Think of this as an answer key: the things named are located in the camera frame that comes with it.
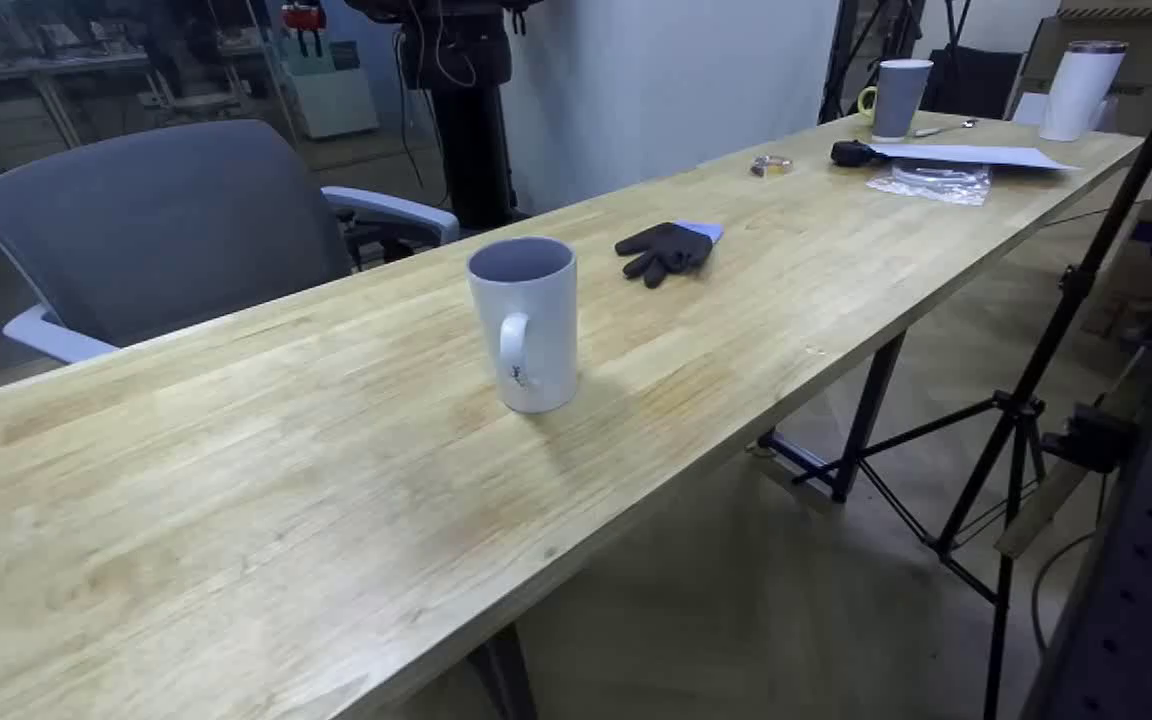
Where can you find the white ceramic mug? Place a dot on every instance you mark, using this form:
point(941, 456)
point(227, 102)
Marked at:
point(539, 332)

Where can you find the black work glove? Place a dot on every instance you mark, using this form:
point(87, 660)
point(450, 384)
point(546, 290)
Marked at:
point(661, 244)

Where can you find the black pillar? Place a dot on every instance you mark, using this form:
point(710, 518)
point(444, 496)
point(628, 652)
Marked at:
point(477, 144)

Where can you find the small metal keys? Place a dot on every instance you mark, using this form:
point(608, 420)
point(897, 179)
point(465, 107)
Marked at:
point(768, 166)

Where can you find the black table leg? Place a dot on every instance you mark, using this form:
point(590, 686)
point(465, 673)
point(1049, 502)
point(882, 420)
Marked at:
point(865, 412)
point(507, 683)

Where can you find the white background cabinet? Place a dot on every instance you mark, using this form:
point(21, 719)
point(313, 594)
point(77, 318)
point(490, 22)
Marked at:
point(330, 96)

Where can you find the clear plastic bag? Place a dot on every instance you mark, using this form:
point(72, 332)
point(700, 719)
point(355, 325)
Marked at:
point(928, 187)

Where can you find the grey tumbler cup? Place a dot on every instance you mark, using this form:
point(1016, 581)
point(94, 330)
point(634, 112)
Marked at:
point(897, 96)

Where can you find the grey office chair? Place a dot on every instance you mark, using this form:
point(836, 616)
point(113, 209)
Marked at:
point(161, 225)

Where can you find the white paper sheets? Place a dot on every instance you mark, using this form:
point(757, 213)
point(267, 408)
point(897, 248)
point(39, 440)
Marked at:
point(977, 157)

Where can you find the white paper roll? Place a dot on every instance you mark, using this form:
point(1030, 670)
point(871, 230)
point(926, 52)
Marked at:
point(1081, 84)

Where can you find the black camera tripod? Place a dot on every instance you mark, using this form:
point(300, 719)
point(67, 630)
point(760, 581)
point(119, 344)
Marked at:
point(1014, 424)

